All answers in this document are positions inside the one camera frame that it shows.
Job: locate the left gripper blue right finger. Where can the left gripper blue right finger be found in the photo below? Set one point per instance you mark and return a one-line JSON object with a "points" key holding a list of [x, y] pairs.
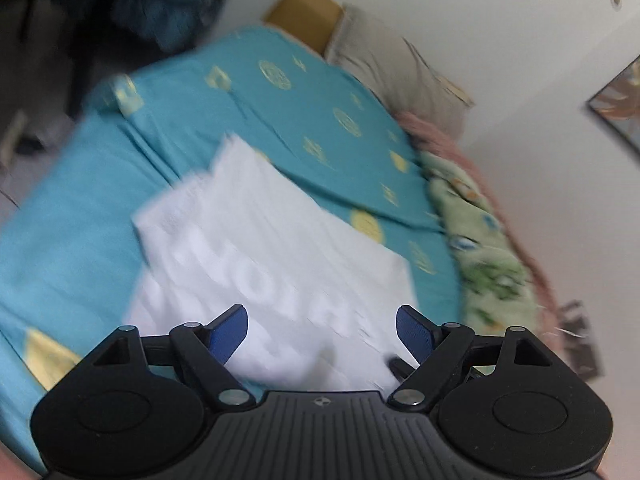
{"points": [[440, 351]]}

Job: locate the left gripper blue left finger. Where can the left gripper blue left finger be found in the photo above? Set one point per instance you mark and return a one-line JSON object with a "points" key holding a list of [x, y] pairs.
{"points": [[203, 351]]}

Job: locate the gold leaf framed picture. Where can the gold leaf framed picture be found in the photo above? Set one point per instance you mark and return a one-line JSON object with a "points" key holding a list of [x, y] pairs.
{"points": [[616, 106]]}

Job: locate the white t-shirt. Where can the white t-shirt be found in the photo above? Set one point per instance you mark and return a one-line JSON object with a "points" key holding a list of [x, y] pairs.
{"points": [[321, 297]]}

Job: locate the wall power socket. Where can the wall power socket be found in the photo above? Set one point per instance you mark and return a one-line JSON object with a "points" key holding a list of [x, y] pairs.
{"points": [[579, 345]]}

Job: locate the pink fluffy blanket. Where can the pink fluffy blanket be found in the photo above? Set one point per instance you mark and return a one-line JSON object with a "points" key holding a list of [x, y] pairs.
{"points": [[426, 137]]}

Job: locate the teal patterned bed sheet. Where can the teal patterned bed sheet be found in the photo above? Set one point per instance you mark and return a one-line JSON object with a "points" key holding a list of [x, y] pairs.
{"points": [[71, 258]]}

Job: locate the grey pillow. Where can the grey pillow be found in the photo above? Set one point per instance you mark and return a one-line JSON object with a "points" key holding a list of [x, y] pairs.
{"points": [[393, 69]]}

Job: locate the green cartoon fleece blanket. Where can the green cartoon fleece blanket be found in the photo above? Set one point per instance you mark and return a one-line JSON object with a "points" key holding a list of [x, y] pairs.
{"points": [[497, 286]]}

